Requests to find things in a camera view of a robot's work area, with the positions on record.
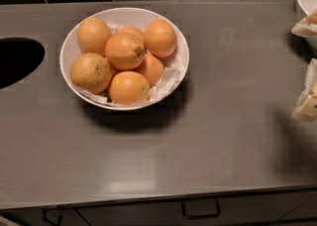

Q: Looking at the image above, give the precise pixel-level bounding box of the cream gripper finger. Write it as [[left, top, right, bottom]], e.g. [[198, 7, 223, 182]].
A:
[[291, 11, 317, 37], [292, 58, 317, 122]]

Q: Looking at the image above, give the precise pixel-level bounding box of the black left drawer handle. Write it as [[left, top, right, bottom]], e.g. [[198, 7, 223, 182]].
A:
[[42, 209, 62, 226]]

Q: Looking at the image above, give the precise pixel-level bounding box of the black drawer handle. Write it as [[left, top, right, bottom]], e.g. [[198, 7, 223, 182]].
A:
[[42, 209, 62, 226], [181, 199, 221, 220]]

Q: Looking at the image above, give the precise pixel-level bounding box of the orange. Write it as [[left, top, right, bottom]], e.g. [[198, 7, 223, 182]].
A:
[[77, 18, 112, 56], [136, 54, 164, 87], [105, 33, 145, 70], [117, 26, 144, 42], [108, 71, 150, 105], [70, 53, 112, 94], [144, 20, 177, 58]]

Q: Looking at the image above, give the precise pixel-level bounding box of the white bowl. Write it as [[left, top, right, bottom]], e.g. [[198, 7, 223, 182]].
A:
[[59, 7, 189, 111]]

